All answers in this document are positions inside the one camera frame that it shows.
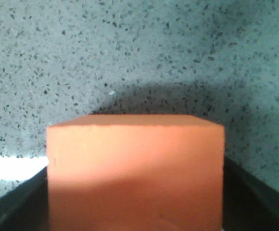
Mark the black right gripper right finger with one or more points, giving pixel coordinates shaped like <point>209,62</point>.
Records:
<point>248,203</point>

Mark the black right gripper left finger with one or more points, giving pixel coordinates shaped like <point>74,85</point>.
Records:
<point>26,207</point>

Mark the orange foam cube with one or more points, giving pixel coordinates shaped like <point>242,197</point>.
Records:
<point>135,173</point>

